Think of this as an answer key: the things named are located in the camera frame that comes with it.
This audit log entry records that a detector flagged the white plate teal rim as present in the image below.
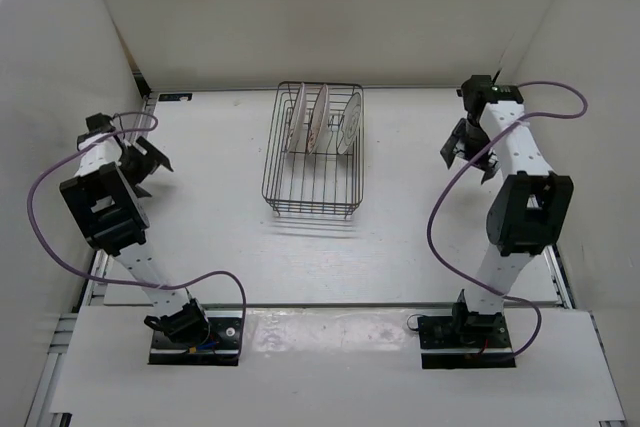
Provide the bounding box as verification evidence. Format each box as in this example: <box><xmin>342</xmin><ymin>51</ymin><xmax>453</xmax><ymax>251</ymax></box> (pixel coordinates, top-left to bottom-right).
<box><xmin>337</xmin><ymin>92</ymin><xmax>363</xmax><ymax>155</ymax></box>

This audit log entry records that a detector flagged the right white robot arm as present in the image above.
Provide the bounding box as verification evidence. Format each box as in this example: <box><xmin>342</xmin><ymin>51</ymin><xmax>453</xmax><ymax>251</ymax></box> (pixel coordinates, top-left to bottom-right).
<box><xmin>440</xmin><ymin>75</ymin><xmax>574</xmax><ymax>347</ymax></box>

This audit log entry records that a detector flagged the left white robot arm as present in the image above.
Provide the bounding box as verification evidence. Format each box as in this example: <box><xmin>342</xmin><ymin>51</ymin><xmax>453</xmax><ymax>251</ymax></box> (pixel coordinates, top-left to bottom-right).
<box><xmin>59</xmin><ymin>113</ymin><xmax>210</xmax><ymax>347</ymax></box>

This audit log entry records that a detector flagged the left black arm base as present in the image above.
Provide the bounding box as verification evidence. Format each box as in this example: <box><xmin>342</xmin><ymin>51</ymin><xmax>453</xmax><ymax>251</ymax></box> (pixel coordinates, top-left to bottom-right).
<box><xmin>145</xmin><ymin>310</ymin><xmax>243</xmax><ymax>367</ymax></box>

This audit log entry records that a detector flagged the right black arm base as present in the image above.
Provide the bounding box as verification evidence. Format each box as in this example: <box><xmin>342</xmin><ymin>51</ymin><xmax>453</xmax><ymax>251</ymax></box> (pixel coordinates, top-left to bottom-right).
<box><xmin>407</xmin><ymin>314</ymin><xmax>516</xmax><ymax>370</ymax></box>

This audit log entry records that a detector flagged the left dark table label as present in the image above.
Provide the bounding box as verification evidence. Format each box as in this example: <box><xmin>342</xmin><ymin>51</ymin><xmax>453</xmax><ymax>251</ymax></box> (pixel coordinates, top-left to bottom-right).
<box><xmin>158</xmin><ymin>93</ymin><xmax>193</xmax><ymax>102</ymax></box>

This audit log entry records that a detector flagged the middle red-patterned plate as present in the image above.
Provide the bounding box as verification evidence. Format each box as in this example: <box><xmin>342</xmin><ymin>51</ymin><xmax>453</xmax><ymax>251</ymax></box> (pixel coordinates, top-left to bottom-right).
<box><xmin>306</xmin><ymin>84</ymin><xmax>330</xmax><ymax>154</ymax></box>

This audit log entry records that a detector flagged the red-patterned plate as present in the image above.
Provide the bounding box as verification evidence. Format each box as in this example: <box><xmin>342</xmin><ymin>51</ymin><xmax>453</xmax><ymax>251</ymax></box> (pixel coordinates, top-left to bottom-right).
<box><xmin>306</xmin><ymin>84</ymin><xmax>330</xmax><ymax>154</ymax></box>
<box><xmin>287</xmin><ymin>83</ymin><xmax>306</xmax><ymax>153</ymax></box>

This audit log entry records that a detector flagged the left red-patterned plate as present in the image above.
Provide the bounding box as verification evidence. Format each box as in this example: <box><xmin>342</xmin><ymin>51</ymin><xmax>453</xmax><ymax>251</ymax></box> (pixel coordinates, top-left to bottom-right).
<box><xmin>287</xmin><ymin>83</ymin><xmax>306</xmax><ymax>153</ymax></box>

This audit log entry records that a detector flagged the white front board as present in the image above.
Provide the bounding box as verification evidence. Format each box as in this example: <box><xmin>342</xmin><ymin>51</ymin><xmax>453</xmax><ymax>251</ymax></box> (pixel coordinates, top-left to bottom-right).
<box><xmin>51</xmin><ymin>307</ymin><xmax>625</xmax><ymax>426</ymax></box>

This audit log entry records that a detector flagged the aluminium table frame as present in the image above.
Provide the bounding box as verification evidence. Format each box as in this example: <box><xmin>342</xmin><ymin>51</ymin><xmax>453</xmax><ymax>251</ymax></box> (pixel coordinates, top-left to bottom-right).
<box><xmin>24</xmin><ymin>91</ymin><xmax>151</xmax><ymax>427</ymax></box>

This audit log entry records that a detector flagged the metal wire dish rack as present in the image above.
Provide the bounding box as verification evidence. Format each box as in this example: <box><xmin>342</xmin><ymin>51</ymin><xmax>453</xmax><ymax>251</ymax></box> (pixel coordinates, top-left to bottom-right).
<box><xmin>261</xmin><ymin>81</ymin><xmax>365</xmax><ymax>219</ymax></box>

